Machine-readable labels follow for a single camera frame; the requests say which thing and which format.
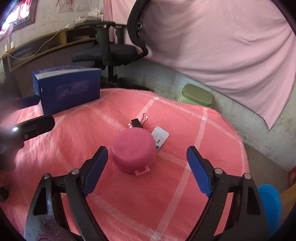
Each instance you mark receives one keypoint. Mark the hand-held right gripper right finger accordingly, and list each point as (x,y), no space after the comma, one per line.
(198,171)

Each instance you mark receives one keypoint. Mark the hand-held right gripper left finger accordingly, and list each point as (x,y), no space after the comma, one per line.
(96,171)

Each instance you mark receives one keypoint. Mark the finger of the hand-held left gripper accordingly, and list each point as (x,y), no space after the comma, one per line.
(37,126)
(20,101)

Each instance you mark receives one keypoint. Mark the pink plastic bowl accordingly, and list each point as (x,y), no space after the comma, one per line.
(131,150)

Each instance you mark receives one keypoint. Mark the blue plastic bucket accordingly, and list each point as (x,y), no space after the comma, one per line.
(269,206)

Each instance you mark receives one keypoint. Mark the dark blue cardboard box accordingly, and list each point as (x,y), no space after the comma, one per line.
(69,90)

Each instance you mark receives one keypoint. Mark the white blue card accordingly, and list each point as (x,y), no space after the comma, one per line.
(160,136)

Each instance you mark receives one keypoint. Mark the wooden desk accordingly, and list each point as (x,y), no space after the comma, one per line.
(46,55)

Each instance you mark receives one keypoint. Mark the black binder clip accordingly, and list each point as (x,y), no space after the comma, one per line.
(136,122)

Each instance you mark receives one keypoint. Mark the green plastic stool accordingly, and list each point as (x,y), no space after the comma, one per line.
(195,95)

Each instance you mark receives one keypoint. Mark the red window curtain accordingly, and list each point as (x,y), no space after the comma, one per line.
(13,9)

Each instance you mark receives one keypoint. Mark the black office chair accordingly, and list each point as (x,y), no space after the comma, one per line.
(115,53)

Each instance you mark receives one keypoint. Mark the pile of books and papers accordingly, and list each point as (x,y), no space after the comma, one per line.
(89,17)

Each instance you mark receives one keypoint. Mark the white wall plug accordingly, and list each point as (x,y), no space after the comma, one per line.
(10,45)

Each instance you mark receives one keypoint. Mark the white wall charts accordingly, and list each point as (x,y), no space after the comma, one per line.
(69,5)

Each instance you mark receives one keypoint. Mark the pink wall cloth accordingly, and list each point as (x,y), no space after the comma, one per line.
(219,51)

